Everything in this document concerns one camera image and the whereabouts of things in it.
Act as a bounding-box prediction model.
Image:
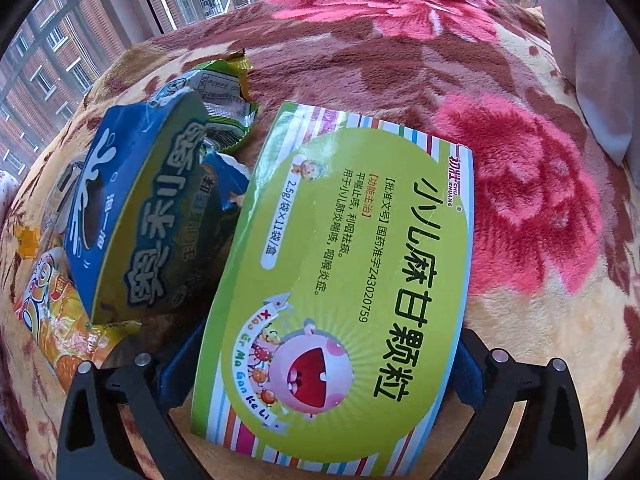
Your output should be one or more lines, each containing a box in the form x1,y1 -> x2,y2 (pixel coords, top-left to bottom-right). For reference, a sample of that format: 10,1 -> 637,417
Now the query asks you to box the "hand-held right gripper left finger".
56,317 -> 211,480

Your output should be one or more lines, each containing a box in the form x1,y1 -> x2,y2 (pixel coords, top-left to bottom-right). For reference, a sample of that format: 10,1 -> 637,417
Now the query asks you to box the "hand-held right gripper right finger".
431,327 -> 588,480

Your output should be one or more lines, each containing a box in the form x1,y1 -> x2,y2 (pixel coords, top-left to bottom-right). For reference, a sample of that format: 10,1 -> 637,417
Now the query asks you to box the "green medicine box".
190,101 -> 473,476

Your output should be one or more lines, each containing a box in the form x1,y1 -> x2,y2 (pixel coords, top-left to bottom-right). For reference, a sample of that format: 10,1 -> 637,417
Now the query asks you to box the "yellow orange snack bag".
12,225 -> 143,391

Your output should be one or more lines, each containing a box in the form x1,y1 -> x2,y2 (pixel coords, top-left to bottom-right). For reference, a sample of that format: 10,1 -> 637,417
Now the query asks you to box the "blue snack bag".
64,87 -> 251,331

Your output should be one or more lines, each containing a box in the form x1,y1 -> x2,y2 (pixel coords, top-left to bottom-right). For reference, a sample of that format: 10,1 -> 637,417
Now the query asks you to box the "small green snack bag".
162,50 -> 260,156

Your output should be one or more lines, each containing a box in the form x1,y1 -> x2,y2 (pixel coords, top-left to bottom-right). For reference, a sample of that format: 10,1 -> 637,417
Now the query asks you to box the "white sheer curtain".
537,0 -> 640,186

